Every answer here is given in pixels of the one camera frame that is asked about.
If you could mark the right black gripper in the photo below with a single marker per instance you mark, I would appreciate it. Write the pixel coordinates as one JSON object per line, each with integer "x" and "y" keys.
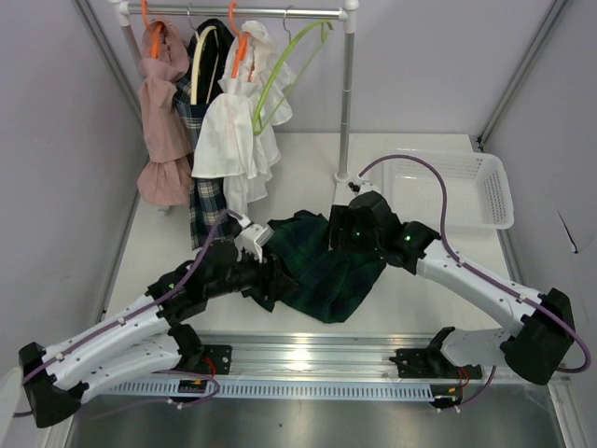
{"x": 340, "y": 218}

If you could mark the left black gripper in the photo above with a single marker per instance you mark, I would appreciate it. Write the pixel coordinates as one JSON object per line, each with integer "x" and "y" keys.
{"x": 271, "y": 285}

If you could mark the green plaid skirt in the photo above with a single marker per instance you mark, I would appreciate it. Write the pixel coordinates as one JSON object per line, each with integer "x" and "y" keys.
{"x": 331, "y": 283}

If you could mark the white ruffled skirt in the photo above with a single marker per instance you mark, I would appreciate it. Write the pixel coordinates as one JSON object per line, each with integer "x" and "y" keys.
{"x": 226, "y": 146}

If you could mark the green plastic hanger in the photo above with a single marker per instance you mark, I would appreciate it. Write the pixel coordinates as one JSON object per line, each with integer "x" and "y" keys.
{"x": 259, "y": 123}

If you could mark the orange plastic hanger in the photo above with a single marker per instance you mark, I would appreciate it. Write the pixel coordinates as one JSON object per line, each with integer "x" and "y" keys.
{"x": 243, "y": 39}

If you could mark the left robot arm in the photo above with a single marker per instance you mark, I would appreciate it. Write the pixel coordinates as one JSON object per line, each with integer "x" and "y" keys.
{"x": 149, "y": 335}

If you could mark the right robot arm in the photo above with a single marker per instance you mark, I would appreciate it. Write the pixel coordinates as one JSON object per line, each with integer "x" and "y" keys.
{"x": 534, "y": 329}

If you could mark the pink skirt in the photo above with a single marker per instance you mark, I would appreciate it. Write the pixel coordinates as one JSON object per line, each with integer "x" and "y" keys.
{"x": 165, "y": 181}

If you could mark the navy plaid skirt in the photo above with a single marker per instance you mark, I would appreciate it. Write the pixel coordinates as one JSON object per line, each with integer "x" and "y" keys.
{"x": 207, "y": 51}

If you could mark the orange hanger with pink skirt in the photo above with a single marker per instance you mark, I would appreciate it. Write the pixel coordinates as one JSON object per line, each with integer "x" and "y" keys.
{"x": 155, "y": 32}

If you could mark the white plastic basket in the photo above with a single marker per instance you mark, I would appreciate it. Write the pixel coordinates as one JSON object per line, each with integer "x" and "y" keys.
{"x": 477, "y": 188}

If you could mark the metal clothes rack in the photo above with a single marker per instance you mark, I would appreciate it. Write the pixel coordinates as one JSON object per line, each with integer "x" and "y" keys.
{"x": 346, "y": 14}

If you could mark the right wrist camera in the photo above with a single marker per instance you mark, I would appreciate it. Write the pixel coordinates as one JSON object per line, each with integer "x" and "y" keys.
{"x": 359, "y": 186}

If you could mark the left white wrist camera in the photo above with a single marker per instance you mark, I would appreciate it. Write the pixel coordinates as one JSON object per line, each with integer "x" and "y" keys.
{"x": 252, "y": 237}

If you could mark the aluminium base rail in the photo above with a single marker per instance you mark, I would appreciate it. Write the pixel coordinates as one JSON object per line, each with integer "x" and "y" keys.
{"x": 313, "y": 357}

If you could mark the left black mount plate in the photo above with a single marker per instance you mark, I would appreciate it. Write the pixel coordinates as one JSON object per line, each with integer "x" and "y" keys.
{"x": 215, "y": 360}

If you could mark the black mount plate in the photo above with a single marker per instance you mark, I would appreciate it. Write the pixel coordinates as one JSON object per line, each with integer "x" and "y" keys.
{"x": 424, "y": 363}
{"x": 215, "y": 360}

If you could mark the right black mount plate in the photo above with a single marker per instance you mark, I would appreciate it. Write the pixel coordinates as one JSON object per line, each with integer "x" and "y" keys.
{"x": 424, "y": 363}

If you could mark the slotted cable duct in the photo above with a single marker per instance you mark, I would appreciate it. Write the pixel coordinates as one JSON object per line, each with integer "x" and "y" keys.
{"x": 253, "y": 389}

